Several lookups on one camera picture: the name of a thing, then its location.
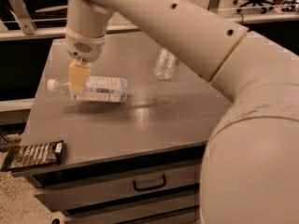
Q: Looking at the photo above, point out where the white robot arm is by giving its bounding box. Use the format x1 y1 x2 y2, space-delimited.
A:
86 0 299 224

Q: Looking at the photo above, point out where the grey drawer cabinet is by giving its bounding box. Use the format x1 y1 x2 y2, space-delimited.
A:
21 33 231 224

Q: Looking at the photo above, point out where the left metal bracket post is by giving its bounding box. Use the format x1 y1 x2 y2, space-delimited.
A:
8 0 36 35

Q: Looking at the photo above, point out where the blue labelled plastic bottle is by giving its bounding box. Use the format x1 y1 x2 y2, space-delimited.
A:
47 76 128 103

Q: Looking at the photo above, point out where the black snack packet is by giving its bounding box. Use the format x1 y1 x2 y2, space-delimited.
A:
1 140 65 172

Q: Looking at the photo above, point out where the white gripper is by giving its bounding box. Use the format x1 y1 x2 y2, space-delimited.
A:
65 28 105 94

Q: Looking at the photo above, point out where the black drawer handle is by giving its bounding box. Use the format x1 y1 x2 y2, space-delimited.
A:
132 175 167 192

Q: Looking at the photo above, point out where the clear crumpled plastic bottle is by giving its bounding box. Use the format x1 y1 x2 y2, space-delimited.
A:
154 48 177 80

